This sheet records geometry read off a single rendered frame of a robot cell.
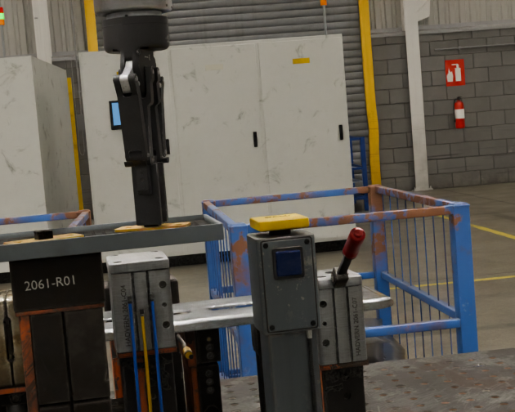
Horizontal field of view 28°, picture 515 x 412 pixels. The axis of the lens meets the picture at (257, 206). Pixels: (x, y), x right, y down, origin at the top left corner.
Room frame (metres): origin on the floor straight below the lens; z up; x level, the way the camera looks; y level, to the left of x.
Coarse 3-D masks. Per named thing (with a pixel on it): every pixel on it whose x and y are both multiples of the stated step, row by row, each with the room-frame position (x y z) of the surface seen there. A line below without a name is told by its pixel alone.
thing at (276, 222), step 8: (272, 216) 1.22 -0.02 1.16; (280, 216) 1.21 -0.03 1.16; (288, 216) 1.20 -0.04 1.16; (296, 216) 1.20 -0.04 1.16; (304, 216) 1.19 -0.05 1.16; (256, 224) 1.18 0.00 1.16; (264, 224) 1.17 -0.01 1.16; (272, 224) 1.17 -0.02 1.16; (280, 224) 1.17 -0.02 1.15; (288, 224) 1.17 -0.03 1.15; (296, 224) 1.17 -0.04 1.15; (304, 224) 1.18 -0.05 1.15; (272, 232) 1.19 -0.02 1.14; (280, 232) 1.19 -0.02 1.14; (288, 232) 1.19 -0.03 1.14
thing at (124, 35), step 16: (128, 16) 1.15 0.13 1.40; (144, 16) 1.15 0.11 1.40; (160, 16) 1.17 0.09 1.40; (112, 32) 1.16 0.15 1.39; (128, 32) 1.15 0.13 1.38; (144, 32) 1.15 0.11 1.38; (160, 32) 1.16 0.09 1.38; (112, 48) 1.16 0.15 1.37; (128, 48) 1.15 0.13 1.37; (144, 48) 1.16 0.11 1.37; (160, 48) 1.17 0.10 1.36; (144, 64) 1.17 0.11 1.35; (144, 80) 1.16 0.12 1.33; (144, 96) 1.17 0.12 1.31
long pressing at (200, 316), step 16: (368, 288) 1.61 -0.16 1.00; (176, 304) 1.58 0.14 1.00; (192, 304) 1.57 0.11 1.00; (208, 304) 1.56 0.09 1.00; (224, 304) 1.55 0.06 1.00; (240, 304) 1.55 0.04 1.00; (368, 304) 1.47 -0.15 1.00; (384, 304) 1.48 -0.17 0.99; (176, 320) 1.43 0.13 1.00; (192, 320) 1.42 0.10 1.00; (208, 320) 1.43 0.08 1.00; (224, 320) 1.43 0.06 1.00; (240, 320) 1.43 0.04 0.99; (112, 336) 1.40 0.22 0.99
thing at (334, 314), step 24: (336, 288) 1.34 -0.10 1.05; (360, 288) 1.35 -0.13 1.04; (336, 312) 1.34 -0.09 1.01; (360, 312) 1.35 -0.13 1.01; (336, 336) 1.34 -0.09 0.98; (360, 336) 1.35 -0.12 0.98; (336, 360) 1.34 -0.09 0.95; (360, 360) 1.35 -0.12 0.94; (336, 384) 1.35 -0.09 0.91; (360, 384) 1.36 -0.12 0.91; (336, 408) 1.35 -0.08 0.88; (360, 408) 1.36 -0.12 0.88
